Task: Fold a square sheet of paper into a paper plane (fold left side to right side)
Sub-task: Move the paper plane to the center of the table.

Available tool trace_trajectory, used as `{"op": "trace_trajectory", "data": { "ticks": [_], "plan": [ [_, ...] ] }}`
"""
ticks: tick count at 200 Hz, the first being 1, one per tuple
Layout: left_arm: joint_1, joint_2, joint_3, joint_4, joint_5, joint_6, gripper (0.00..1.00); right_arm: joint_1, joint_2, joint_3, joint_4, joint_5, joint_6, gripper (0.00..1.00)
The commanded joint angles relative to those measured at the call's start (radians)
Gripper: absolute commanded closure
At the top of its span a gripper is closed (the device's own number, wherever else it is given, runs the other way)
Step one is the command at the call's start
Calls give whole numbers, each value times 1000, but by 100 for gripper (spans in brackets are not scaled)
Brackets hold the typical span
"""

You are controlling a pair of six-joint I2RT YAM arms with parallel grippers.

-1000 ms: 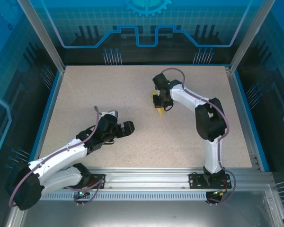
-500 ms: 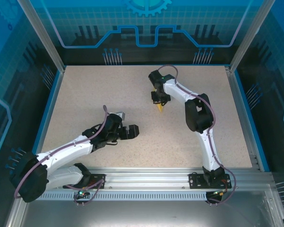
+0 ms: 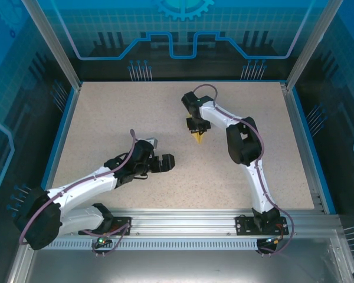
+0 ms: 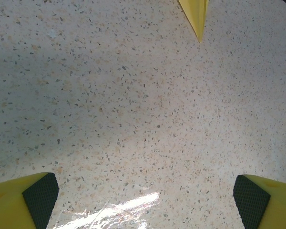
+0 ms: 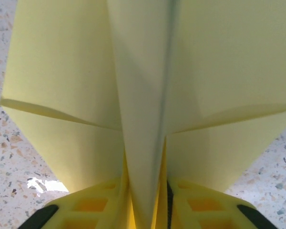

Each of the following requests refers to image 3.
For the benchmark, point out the yellow paper sheet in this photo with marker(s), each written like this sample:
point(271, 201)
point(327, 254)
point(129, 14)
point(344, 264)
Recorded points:
point(199, 138)

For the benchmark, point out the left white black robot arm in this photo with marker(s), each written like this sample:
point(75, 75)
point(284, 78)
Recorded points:
point(82, 185)

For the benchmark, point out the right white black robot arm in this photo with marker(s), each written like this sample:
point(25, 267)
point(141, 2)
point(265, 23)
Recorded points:
point(245, 144)

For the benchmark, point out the blue table border strip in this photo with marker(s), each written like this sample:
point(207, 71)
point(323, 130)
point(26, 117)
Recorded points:
point(312, 147)
point(58, 147)

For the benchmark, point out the metal tray panel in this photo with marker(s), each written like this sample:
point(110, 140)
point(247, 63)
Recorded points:
point(180, 265)

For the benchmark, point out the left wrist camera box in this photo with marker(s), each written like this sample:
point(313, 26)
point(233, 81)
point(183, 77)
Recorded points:
point(152, 141)

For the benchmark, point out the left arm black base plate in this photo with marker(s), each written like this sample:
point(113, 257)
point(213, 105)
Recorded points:
point(121, 219)

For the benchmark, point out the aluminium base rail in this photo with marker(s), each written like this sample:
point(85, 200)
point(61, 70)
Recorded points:
point(180, 221)

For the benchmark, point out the aluminium side rail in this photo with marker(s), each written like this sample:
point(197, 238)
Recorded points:
point(303, 147)

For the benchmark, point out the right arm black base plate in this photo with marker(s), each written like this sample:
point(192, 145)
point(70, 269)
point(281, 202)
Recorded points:
point(243, 228)

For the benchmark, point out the right aluminium frame post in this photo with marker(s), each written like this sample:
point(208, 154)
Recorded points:
point(312, 44)

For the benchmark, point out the aluminium frame post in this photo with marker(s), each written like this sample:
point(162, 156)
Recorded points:
point(312, 44)
point(55, 44)

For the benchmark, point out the left aluminium frame post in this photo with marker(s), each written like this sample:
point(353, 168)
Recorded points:
point(55, 44)

